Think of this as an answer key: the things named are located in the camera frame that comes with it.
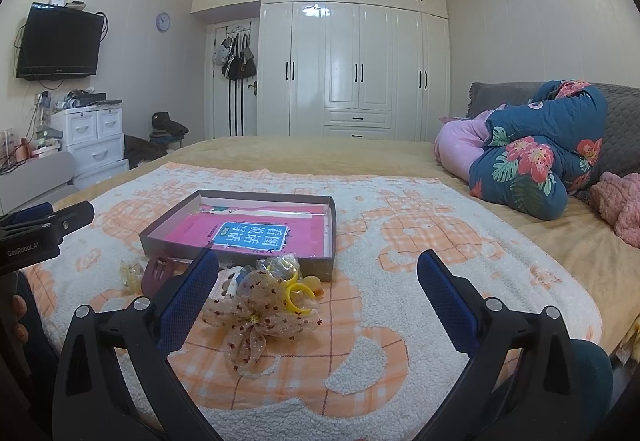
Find clear amber hair claw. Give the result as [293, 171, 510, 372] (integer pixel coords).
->
[119, 261, 143, 294]

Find maroon oval hair clip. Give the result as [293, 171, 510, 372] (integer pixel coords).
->
[141, 250, 188, 298]

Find polka dot mesh bow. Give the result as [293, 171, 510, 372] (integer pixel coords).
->
[202, 270, 322, 377]

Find yellow ring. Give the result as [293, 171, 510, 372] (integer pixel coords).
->
[282, 281, 317, 315]

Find white cloud hair clip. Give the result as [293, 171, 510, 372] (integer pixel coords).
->
[208, 265, 250, 302]

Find blue small box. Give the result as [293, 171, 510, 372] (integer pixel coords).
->
[256, 253, 300, 284]

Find white bedroom door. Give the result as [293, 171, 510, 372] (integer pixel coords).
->
[205, 19, 259, 139]

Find person's left hand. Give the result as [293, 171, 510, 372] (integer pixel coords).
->
[12, 295, 28, 345]

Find grey bench seat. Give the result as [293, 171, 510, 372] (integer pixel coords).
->
[0, 152, 78, 214]

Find dark teal trouser knee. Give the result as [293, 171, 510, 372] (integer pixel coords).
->
[491, 339, 614, 441]

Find white drawer cabinet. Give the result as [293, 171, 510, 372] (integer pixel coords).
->
[51, 103, 129, 190]

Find black set-top box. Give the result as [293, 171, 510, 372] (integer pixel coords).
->
[65, 91, 122, 109]

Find orange white plaid blanket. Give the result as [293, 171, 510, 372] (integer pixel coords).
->
[25, 163, 602, 440]

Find yellow bed sheet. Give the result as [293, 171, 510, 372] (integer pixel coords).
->
[52, 134, 640, 362]

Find dark clothes pile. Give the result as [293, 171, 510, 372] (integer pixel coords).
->
[124, 112, 189, 169]

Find brown shallow cardboard box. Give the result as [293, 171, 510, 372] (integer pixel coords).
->
[139, 190, 336, 282]

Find pink knitted blanket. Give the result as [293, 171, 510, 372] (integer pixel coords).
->
[589, 172, 640, 248]

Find blue floral quilt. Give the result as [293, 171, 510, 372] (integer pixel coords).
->
[469, 80, 608, 220]

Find hanging bags on door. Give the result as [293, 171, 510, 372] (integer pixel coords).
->
[213, 33, 257, 80]

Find pink folded quilt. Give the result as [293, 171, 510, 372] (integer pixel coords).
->
[434, 104, 508, 189]

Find grey headboard cushion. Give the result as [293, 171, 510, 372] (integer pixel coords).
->
[465, 82, 640, 189]

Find white glossy wardrobe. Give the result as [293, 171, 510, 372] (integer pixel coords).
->
[192, 0, 450, 141]

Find black wall television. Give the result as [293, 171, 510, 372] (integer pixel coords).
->
[15, 2, 107, 82]

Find purple wall clock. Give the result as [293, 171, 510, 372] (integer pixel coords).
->
[155, 12, 171, 33]

